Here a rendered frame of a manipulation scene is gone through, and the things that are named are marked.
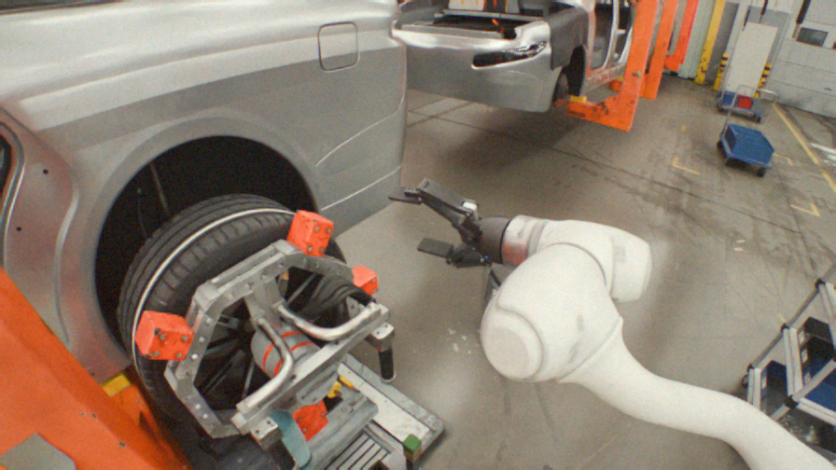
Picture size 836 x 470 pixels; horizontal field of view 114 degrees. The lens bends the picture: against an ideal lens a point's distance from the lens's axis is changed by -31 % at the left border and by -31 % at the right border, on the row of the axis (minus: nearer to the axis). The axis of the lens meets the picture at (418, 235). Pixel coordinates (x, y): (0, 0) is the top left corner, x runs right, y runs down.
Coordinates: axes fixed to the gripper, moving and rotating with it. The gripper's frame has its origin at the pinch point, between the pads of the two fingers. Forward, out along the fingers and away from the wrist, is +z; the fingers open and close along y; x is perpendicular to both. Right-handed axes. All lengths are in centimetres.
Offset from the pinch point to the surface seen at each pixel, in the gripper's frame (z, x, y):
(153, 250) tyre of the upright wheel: 50, 34, 13
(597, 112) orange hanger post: 53, -307, -164
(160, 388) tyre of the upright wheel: 40, 58, -6
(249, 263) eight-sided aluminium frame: 31.1, 22.0, 1.6
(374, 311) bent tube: 10.7, 13.0, -18.3
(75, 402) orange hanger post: 14, 58, 19
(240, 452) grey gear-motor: 54, 69, -54
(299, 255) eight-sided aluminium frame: 26.9, 13.2, -4.5
